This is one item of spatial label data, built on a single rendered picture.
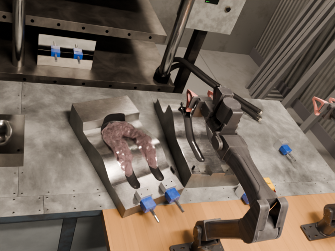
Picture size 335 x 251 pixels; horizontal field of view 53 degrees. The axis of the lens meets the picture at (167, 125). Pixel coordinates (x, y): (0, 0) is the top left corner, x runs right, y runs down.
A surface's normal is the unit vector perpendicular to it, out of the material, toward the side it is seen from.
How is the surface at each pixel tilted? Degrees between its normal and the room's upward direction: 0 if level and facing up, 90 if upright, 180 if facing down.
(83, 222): 90
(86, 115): 0
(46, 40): 90
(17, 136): 0
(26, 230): 90
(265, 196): 1
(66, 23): 90
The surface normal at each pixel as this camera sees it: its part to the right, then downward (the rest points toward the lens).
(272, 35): -0.91, 0.00
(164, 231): 0.29, -0.72
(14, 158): 0.27, 0.69
